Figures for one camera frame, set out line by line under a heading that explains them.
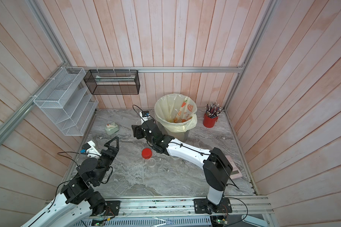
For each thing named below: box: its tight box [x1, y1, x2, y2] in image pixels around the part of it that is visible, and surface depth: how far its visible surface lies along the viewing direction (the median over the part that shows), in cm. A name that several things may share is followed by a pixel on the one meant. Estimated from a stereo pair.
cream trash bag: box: [154, 93, 198, 133], surface depth 92 cm
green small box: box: [105, 122, 119, 135], surface depth 103 cm
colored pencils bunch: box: [204, 101, 224, 119], surface depth 100 cm
